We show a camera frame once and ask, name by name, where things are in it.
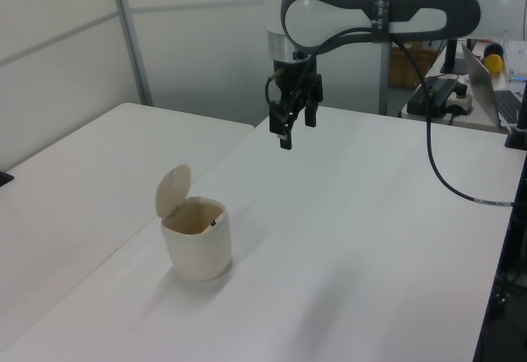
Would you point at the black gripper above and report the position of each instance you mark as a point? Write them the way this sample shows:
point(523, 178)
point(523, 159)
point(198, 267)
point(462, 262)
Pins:
point(294, 78)

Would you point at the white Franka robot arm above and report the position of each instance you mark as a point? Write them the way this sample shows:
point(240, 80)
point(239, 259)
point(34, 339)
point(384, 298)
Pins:
point(486, 8)

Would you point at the small white lidded bin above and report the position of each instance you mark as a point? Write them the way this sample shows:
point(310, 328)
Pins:
point(197, 251)

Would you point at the brown cardboard box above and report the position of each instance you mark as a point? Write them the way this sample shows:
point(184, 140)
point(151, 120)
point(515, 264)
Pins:
point(405, 68)

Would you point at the black power supply box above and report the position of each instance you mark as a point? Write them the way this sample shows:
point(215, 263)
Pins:
point(438, 90)

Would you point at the grey emergency stop button box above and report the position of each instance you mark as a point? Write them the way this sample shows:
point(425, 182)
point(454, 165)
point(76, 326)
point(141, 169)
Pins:
point(461, 100)

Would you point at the black monitor stand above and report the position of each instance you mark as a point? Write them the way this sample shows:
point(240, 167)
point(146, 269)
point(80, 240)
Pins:
point(451, 59)

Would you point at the silver laptop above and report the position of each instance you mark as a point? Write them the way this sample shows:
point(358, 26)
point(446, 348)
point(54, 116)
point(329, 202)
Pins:
point(481, 86)

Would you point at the yellow round object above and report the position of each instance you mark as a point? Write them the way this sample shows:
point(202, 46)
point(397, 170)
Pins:
point(493, 65)

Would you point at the black mounting pole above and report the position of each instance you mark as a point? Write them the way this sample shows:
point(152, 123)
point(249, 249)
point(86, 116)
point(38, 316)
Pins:
point(520, 123)

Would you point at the grey partition post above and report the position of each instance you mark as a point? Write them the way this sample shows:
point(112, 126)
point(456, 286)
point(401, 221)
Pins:
point(131, 37)

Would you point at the black table frame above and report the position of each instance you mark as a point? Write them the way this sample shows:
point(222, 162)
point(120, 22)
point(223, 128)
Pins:
point(504, 288)

